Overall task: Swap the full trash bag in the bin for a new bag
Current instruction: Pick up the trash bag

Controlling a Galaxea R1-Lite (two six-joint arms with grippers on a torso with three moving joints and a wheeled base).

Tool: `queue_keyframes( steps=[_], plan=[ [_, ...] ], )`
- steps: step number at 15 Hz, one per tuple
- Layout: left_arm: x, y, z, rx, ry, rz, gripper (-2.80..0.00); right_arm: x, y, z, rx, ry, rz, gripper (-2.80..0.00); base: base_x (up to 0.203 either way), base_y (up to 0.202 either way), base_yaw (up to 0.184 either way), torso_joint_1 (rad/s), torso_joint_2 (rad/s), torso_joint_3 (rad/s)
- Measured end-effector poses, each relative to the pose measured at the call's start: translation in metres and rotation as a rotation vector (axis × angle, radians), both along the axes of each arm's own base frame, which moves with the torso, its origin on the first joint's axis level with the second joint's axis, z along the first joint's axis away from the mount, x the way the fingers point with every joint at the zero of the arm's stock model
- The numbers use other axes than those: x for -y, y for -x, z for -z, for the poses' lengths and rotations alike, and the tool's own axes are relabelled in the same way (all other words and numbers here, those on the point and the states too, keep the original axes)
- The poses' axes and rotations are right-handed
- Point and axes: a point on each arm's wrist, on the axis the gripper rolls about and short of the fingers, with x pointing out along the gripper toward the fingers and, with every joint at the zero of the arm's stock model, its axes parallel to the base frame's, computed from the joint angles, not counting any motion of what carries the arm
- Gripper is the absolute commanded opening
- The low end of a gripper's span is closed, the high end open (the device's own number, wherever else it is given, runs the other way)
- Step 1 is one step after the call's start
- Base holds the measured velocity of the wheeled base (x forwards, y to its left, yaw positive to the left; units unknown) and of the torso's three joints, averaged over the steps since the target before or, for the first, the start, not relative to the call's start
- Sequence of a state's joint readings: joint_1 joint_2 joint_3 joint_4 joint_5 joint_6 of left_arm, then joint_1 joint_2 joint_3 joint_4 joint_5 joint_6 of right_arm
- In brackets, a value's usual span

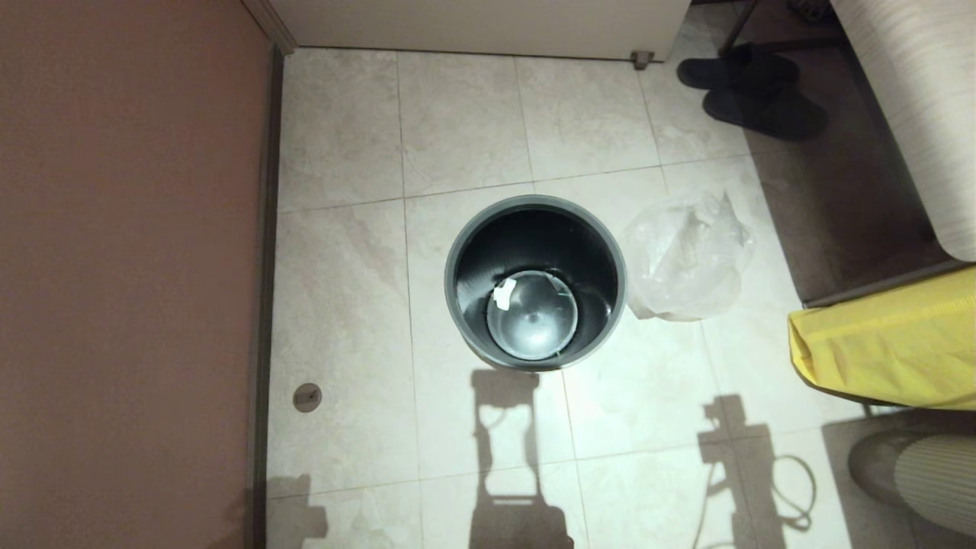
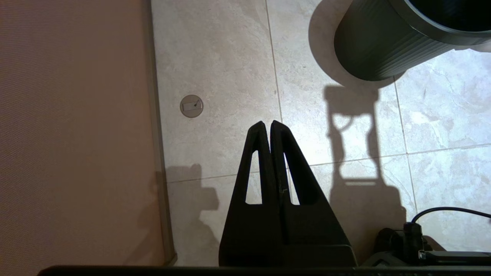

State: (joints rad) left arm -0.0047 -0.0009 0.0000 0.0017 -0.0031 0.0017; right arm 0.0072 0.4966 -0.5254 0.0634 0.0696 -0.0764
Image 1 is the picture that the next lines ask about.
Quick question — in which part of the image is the clear plastic trash bag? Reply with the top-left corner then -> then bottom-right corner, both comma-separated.
621,191 -> 756,321

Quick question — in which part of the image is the grey round trash bin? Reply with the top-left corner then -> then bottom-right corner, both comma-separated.
445,194 -> 628,373

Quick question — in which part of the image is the yellow bag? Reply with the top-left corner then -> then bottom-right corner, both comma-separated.
788,265 -> 976,413

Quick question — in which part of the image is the white cabinet panel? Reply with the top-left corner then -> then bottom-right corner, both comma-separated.
268,0 -> 692,62

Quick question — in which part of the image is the beige striped bench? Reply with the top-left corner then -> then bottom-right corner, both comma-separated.
830,0 -> 976,262

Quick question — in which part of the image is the grey ribbed round object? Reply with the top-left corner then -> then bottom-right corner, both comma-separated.
848,431 -> 976,538

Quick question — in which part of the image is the beige door frame trim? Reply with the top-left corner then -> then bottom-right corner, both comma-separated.
242,0 -> 297,54

